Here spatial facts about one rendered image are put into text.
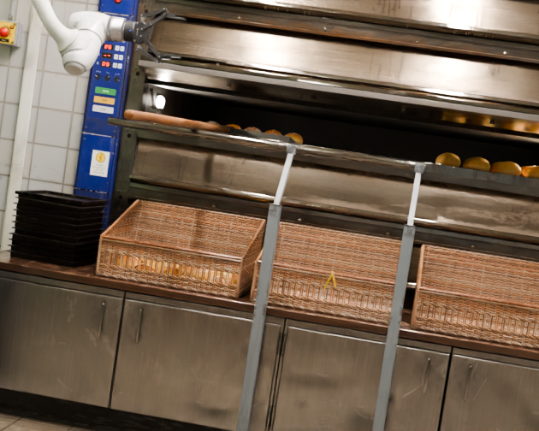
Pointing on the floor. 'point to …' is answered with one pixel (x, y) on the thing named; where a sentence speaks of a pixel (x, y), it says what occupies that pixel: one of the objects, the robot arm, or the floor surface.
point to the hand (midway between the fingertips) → (180, 38)
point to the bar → (275, 251)
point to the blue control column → (103, 125)
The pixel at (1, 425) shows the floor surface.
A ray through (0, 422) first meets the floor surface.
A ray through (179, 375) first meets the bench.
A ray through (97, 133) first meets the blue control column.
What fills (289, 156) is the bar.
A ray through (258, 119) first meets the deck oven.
